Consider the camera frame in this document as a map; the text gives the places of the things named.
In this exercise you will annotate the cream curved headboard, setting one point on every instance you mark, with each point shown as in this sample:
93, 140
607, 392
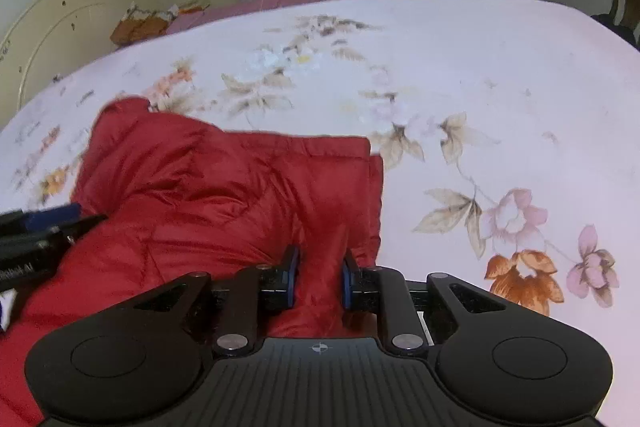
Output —
52, 39

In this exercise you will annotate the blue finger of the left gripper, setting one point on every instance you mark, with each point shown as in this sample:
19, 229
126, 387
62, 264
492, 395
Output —
37, 221

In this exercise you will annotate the dark wooden chair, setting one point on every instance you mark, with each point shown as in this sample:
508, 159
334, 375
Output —
623, 19

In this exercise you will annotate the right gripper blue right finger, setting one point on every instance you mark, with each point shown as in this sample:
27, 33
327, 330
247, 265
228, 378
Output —
394, 301

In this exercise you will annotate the white floral quilt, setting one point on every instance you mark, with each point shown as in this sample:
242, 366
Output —
508, 131

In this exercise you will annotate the orange brown folded cloth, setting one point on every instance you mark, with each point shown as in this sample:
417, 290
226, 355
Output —
139, 26

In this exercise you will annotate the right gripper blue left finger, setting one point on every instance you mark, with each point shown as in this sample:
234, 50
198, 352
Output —
247, 302

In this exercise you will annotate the red puffer down jacket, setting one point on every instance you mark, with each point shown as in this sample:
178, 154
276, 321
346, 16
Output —
178, 196

